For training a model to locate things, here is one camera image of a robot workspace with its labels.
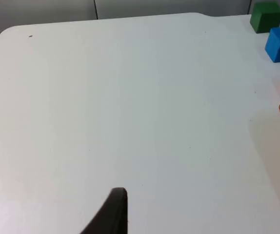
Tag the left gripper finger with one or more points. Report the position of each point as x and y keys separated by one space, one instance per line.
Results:
x=113 y=214

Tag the green cube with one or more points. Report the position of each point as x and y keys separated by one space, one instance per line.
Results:
x=264 y=18

